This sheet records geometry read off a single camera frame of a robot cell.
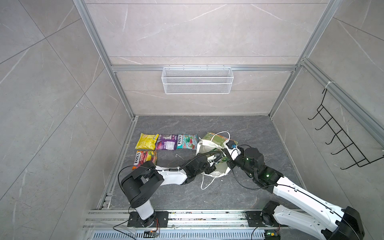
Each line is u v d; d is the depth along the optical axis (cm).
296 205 49
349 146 63
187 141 101
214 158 71
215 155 73
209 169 77
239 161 64
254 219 73
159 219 73
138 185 46
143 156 93
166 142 101
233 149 61
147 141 98
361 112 57
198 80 100
